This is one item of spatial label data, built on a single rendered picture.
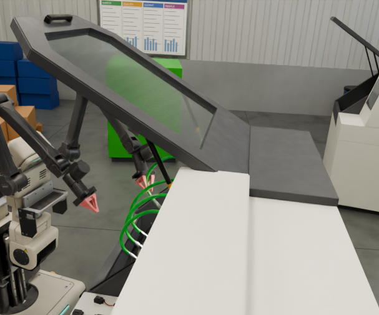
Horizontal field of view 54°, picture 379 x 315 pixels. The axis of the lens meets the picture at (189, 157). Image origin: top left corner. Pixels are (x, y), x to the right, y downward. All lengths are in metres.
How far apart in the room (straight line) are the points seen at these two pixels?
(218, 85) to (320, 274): 7.28
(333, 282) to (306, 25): 7.46
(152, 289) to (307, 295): 0.34
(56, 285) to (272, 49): 6.47
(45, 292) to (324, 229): 2.00
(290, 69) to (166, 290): 7.62
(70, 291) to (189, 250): 1.93
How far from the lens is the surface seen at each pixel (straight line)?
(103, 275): 1.71
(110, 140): 5.09
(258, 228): 1.07
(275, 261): 0.95
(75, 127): 2.13
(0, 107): 1.74
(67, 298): 2.65
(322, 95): 8.44
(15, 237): 2.24
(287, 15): 8.08
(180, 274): 0.75
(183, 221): 0.91
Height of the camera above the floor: 2.03
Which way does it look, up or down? 22 degrees down
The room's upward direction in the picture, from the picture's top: 3 degrees clockwise
